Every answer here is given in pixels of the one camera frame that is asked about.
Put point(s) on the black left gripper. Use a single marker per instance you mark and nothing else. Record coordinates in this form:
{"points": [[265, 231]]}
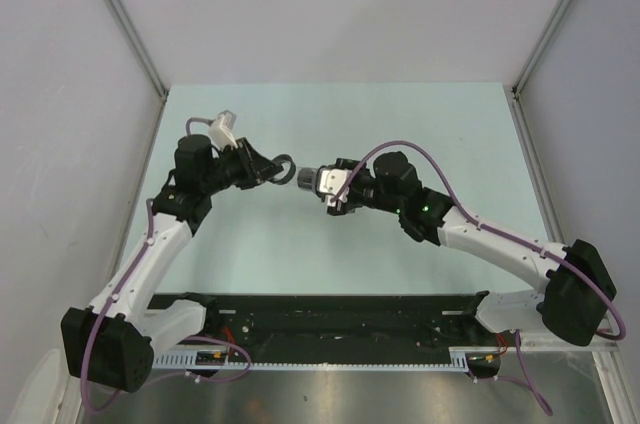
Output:
{"points": [[256, 168]]}

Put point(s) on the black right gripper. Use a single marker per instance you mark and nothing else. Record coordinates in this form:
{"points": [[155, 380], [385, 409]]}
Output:
{"points": [[350, 205]]}

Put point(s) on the clear elbow pipe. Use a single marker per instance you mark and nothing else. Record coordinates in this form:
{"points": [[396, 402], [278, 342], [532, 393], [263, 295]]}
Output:
{"points": [[302, 178]]}

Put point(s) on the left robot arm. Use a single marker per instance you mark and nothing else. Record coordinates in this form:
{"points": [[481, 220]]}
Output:
{"points": [[112, 342]]}

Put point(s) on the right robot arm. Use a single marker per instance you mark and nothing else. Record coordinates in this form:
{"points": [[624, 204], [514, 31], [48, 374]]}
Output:
{"points": [[570, 287]]}

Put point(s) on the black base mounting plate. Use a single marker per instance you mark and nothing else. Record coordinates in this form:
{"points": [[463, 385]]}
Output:
{"points": [[437, 320]]}

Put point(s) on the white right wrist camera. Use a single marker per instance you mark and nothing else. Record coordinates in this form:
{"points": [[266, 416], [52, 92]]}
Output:
{"points": [[329, 185]]}

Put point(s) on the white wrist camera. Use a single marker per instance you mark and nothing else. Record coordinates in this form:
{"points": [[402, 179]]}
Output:
{"points": [[220, 130], [329, 185]]}

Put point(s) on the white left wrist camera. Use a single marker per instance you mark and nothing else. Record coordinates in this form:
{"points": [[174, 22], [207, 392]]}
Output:
{"points": [[220, 130]]}

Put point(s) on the white slotted cable duct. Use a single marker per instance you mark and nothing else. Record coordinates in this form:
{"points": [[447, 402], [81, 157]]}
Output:
{"points": [[215, 359]]}

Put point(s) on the aluminium frame post left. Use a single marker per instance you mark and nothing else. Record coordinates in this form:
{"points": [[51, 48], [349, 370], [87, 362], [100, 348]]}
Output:
{"points": [[124, 22]]}

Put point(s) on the aluminium frame post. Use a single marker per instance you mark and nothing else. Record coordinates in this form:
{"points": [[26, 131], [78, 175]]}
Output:
{"points": [[124, 22], [551, 28]]}

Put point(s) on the aluminium frame post right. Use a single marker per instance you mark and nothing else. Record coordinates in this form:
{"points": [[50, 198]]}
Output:
{"points": [[551, 28]]}

